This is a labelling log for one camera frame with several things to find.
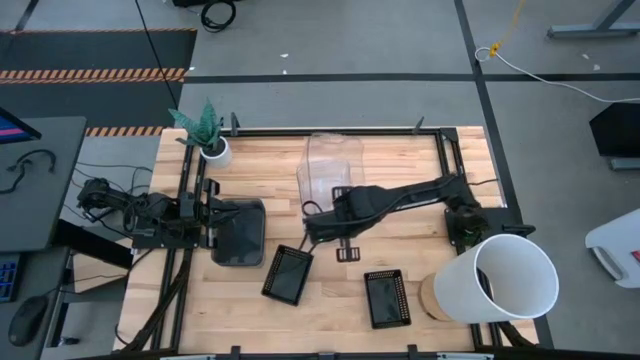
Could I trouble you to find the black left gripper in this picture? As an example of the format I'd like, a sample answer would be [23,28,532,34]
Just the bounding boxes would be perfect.
[200,178,241,251]

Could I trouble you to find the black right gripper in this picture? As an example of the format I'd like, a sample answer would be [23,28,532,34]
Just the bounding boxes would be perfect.
[297,185,362,264]

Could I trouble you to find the smoky grey translucent bin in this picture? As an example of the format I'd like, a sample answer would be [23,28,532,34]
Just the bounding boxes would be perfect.
[209,197,268,268]

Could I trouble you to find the black slotted plastic basket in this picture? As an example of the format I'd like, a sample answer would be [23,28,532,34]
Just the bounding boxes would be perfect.
[362,268,413,331]
[260,243,316,308]

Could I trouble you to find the white round plant pot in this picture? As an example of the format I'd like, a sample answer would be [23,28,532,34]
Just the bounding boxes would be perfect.
[199,135,234,170]

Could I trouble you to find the clear transparent plastic bin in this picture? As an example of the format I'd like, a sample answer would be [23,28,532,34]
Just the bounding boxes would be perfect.
[295,132,367,214]

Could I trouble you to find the green potted plant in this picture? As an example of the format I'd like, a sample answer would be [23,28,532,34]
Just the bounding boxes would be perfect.
[167,97,225,152]

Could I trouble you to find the round wooden base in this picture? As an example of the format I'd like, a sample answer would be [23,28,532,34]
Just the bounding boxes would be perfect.
[418,271,454,323]

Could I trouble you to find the white cylindrical bin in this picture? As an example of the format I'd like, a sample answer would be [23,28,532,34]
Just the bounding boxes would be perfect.
[432,232,561,325]

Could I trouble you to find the grey office desk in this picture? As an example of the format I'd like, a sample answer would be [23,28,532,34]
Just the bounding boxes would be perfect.
[0,115,89,254]

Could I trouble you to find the black floor mat hazard stripes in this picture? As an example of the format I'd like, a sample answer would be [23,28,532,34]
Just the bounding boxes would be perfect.
[0,27,199,138]

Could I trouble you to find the black computer mouse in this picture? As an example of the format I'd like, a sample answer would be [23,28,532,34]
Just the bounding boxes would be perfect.
[6,294,50,348]

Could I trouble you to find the computer monitor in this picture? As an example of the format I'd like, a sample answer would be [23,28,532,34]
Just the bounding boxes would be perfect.
[0,105,43,147]

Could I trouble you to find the black keyboard blue keys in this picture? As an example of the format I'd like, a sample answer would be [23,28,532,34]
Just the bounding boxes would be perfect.
[0,251,24,304]

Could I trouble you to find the black box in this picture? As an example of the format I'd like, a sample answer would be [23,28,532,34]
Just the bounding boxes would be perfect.
[588,101,640,160]

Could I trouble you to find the grey metal table leg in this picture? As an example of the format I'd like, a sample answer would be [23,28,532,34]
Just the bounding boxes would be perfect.
[545,0,640,40]

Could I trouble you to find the black cable bundle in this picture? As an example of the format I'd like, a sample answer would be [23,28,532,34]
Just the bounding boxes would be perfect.
[113,248,194,352]

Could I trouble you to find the black aluminium table frame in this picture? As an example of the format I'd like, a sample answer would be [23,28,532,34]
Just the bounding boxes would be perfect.
[119,115,540,360]

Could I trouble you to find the thin black floor cable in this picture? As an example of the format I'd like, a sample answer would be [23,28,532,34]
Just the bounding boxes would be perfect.
[133,0,182,110]

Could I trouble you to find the coiled black cable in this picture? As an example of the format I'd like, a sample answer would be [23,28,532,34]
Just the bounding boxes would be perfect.
[199,0,238,34]

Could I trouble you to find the black cable on desk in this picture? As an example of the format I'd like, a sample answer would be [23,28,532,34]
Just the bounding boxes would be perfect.
[0,148,58,196]

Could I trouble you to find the yellow cable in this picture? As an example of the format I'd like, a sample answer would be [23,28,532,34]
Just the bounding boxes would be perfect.
[488,0,529,59]

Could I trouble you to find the white cable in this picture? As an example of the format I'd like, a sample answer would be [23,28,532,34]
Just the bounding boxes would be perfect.
[473,45,640,105]

